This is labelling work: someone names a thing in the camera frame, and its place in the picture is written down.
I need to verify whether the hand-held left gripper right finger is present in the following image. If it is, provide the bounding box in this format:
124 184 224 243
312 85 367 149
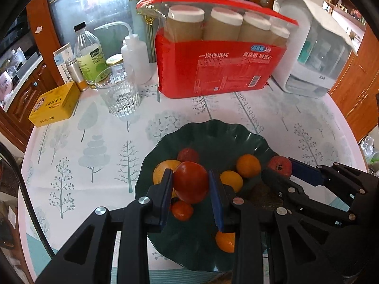
208 169 359 284

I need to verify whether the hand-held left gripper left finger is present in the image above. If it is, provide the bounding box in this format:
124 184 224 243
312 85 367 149
35 169 174 284

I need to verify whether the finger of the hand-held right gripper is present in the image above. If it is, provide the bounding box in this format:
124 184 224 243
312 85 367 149
289 157 379 197
261 169 356 220

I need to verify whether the small red tomato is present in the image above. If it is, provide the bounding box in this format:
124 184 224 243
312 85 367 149
171 200 194 221
177 148 200 164
268 155 293 179

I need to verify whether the orange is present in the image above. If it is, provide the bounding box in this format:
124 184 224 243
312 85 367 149
220 170 244 193
236 154 262 178
215 231 236 253

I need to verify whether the large red tomato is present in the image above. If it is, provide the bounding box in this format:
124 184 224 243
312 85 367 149
172 161 210 204

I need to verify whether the yellow melon with red sticker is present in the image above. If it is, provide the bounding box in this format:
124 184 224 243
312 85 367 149
153 160 182 199

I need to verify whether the dark green scalloped plate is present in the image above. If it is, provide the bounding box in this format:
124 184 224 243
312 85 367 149
135 120 280 273

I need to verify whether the brown kiwi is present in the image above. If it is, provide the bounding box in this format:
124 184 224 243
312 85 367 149
252 182 285 205

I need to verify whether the clear plastic bag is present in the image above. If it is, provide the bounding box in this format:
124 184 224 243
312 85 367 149
358 136 379 166

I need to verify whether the white countertop cup cabinet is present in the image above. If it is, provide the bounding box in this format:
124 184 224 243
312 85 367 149
268 0 359 99

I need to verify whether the clear ribbed drinking glass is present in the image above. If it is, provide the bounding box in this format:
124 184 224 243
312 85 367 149
95 63 141 117

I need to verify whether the red paper cup pack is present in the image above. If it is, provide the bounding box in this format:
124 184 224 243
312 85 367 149
136 0 298 99

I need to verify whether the brown paper cup stack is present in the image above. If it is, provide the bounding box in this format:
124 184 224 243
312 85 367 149
203 7 244 40
238 11 271 42
268 21 291 46
166 5 205 42

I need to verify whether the yellow cardboard box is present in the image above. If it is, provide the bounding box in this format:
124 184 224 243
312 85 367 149
28 81 81 128

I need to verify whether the jar with yellow lid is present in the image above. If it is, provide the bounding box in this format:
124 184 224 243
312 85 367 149
105 54 125 67

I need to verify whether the white squeeze wash bottle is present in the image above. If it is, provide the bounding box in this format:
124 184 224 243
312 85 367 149
94 21 152 85

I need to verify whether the small silver capped bottle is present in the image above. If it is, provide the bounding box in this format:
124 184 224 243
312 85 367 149
66 59 89 92

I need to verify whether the clear bottle with green label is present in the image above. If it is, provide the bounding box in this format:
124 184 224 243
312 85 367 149
73 22 108 86

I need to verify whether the wooden kitchen counter cabinet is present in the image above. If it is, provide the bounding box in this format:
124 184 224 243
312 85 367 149
0 62 57 151

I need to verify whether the white carton pack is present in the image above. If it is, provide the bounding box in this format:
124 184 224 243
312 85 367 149
53 43 74 84

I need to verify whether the wooden cabinet with gold handles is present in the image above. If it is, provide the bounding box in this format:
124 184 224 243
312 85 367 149
329 25 379 142

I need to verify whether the black cable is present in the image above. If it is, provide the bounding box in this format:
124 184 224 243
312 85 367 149
0 145 55 255

